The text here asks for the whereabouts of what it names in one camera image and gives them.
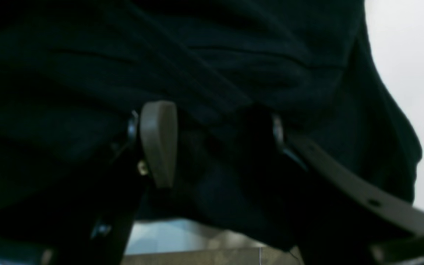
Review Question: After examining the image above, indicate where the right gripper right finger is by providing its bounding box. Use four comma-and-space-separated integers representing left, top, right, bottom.
272, 114, 424, 265

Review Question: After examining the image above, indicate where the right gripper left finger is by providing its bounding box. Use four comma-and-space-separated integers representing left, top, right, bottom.
0, 100, 178, 265

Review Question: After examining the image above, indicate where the black T-shirt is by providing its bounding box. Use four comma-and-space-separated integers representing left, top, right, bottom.
0, 0, 422, 249

